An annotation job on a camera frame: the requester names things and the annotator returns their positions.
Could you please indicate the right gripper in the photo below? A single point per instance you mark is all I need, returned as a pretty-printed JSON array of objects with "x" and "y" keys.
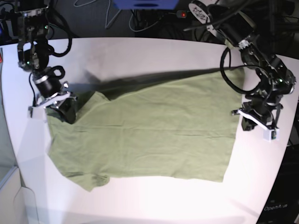
[{"x": 54, "y": 95}]

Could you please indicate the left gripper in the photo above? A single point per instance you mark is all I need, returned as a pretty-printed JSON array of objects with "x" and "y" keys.
[{"x": 260, "y": 112}]

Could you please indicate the green T-shirt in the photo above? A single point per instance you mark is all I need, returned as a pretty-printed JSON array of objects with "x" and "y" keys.
[{"x": 182, "y": 129}]

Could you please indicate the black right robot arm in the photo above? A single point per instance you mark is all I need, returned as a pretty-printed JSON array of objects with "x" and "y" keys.
[{"x": 33, "y": 55}]

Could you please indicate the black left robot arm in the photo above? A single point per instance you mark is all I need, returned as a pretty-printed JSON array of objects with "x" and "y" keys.
[{"x": 237, "y": 30}]

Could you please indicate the black OpenArm case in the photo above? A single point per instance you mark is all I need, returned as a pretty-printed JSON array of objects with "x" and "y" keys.
[{"x": 282, "y": 205}]

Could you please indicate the blue box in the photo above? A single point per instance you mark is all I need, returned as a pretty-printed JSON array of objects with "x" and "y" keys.
[{"x": 145, "y": 4}]

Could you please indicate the black power strip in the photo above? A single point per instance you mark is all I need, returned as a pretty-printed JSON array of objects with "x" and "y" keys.
[{"x": 182, "y": 14}]

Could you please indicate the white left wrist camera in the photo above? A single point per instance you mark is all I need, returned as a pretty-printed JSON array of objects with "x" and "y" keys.
[{"x": 271, "y": 134}]

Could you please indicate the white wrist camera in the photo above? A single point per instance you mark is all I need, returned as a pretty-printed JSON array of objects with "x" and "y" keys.
[
  {"x": 271, "y": 134},
  {"x": 38, "y": 113}
]

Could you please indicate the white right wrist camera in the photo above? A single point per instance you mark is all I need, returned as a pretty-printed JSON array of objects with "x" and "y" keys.
[{"x": 38, "y": 113}]

